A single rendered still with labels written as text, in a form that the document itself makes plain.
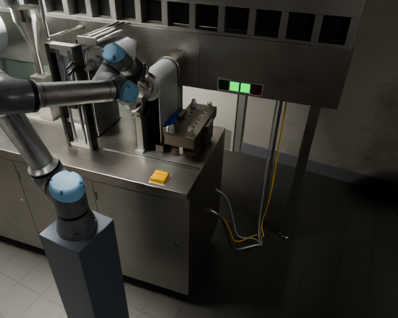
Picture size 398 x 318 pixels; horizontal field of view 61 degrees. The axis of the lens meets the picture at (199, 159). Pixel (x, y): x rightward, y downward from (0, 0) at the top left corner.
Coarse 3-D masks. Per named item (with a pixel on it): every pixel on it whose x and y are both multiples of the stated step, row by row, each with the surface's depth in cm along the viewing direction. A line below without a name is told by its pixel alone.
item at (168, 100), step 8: (176, 88) 183; (168, 96) 174; (176, 96) 185; (160, 104) 167; (168, 104) 176; (176, 104) 188; (160, 112) 169; (168, 112) 179; (160, 120) 171; (168, 120) 181; (160, 128) 173
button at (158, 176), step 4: (156, 172) 159; (160, 172) 159; (164, 172) 159; (168, 172) 160; (152, 176) 157; (156, 176) 157; (160, 176) 157; (164, 176) 157; (168, 176) 159; (152, 180) 156; (156, 180) 156; (160, 180) 155; (164, 180) 155
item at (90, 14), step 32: (32, 0) 203; (64, 0) 188; (96, 0) 189; (128, 0) 184; (160, 0) 171; (192, 0) 166; (224, 0) 161; (256, 0) 157; (288, 0) 152; (320, 0) 148; (352, 0) 145; (224, 32) 169; (256, 32) 171; (288, 32) 166; (320, 32) 162; (352, 32) 151
